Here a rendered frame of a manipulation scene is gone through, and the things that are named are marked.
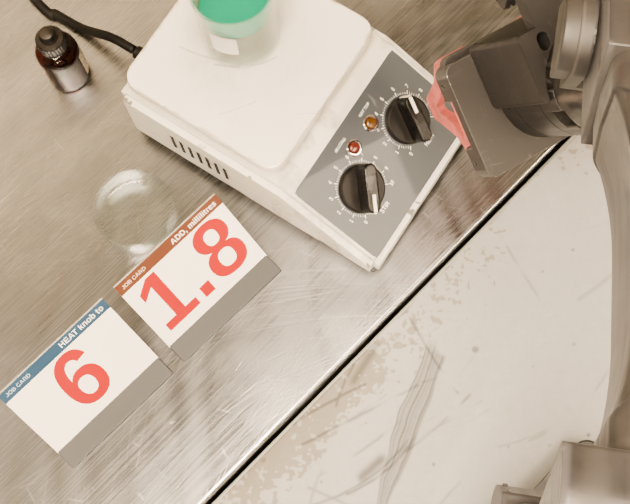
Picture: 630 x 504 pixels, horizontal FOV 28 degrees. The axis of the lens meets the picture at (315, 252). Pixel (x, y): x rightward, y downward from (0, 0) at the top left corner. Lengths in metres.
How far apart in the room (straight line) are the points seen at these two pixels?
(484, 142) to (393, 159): 0.16
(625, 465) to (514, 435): 0.46
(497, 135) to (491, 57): 0.05
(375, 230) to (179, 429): 0.18
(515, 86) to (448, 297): 0.24
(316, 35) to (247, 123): 0.07
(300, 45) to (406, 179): 0.11
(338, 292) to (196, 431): 0.13
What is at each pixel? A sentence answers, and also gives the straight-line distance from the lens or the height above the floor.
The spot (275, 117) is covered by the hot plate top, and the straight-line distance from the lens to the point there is 0.79.
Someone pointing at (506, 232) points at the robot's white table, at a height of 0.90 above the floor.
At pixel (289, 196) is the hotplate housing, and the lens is 0.80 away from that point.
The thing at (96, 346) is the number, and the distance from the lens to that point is 0.83.
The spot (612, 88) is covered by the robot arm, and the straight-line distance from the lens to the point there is 0.50.
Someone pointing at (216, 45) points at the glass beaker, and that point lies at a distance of 0.78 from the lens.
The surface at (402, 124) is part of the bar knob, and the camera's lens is 0.83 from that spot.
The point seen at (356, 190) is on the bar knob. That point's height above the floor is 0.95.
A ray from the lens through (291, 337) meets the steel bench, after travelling 0.84.
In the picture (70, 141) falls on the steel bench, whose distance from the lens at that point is 0.90.
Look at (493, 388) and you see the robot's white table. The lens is 0.84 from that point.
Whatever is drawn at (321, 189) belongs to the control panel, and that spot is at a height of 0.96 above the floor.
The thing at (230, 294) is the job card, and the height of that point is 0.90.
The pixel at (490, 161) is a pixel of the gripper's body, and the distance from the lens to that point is 0.67.
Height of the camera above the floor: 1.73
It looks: 75 degrees down
